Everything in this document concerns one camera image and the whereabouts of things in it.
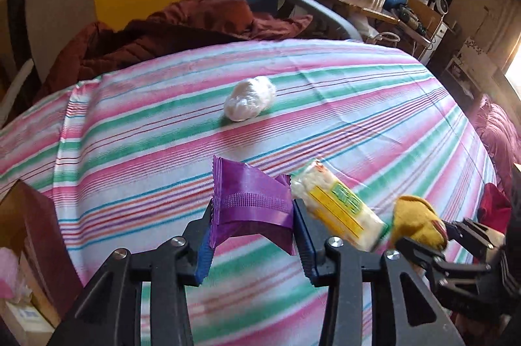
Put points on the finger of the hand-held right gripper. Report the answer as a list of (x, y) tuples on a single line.
[(431, 258), (472, 234)]

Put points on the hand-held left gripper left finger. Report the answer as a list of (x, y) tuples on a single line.
[(203, 264)]

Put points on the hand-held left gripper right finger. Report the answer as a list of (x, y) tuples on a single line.
[(305, 244)]

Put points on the yellow plush toy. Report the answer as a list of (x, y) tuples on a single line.
[(415, 215)]

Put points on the purple snack packet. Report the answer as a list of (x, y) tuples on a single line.
[(248, 199)]

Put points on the brown cardboard box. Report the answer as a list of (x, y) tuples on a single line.
[(40, 240)]

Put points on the red cloth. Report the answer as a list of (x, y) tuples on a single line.
[(494, 203)]

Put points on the rice cracker packet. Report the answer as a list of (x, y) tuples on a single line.
[(338, 207)]

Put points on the magenta blanket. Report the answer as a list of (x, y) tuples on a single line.
[(502, 134)]

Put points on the striped tablecloth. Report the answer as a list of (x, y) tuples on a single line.
[(325, 106)]

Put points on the white plastic-wrapped ball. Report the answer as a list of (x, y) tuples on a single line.
[(250, 98)]

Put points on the floral printed box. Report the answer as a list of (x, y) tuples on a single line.
[(476, 53)]

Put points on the white printed box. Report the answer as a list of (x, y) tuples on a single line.
[(22, 317)]

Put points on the small white fan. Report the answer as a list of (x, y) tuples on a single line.
[(441, 6)]

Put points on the maroon jacket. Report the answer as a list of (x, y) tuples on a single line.
[(163, 32)]

